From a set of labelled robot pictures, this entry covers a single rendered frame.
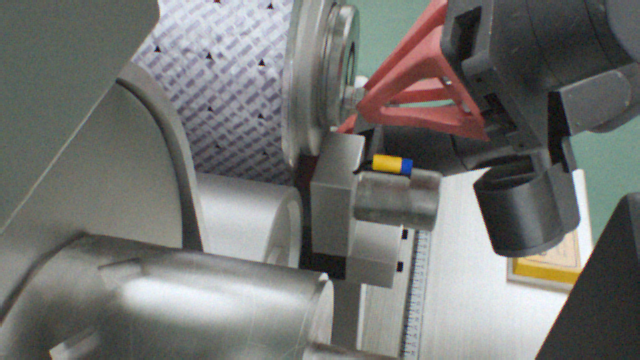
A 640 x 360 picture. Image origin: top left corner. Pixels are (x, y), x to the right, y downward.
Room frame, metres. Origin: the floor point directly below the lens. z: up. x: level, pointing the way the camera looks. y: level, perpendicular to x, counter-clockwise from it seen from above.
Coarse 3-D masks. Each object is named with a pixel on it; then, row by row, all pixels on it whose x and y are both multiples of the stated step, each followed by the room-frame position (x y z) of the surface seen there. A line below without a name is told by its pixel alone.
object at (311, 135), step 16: (320, 0) 0.29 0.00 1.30; (336, 0) 0.33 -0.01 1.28; (320, 16) 0.28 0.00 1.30; (304, 32) 0.28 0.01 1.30; (320, 32) 0.28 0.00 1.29; (304, 48) 0.27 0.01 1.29; (320, 48) 0.28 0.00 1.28; (304, 64) 0.26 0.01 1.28; (304, 80) 0.26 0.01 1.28; (304, 96) 0.26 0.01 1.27; (304, 112) 0.25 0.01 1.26; (304, 128) 0.25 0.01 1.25; (320, 128) 0.28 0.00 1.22; (304, 144) 0.26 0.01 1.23; (320, 144) 0.28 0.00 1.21
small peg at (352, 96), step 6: (348, 90) 0.29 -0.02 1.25; (354, 90) 0.29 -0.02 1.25; (360, 90) 0.29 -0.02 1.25; (366, 90) 0.29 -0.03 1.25; (348, 96) 0.28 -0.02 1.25; (354, 96) 0.28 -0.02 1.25; (360, 96) 0.28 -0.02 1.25; (348, 102) 0.28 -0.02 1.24; (354, 102) 0.28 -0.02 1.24; (348, 108) 0.28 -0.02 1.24
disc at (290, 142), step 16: (304, 0) 0.28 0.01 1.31; (304, 16) 0.28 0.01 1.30; (288, 32) 0.26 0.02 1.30; (288, 48) 0.26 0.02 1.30; (288, 64) 0.25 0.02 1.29; (288, 80) 0.25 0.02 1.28; (288, 96) 0.24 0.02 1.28; (288, 112) 0.24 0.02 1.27; (288, 128) 0.24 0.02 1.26; (288, 144) 0.24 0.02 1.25; (288, 160) 0.24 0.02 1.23; (304, 160) 0.27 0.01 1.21; (304, 176) 0.27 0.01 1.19
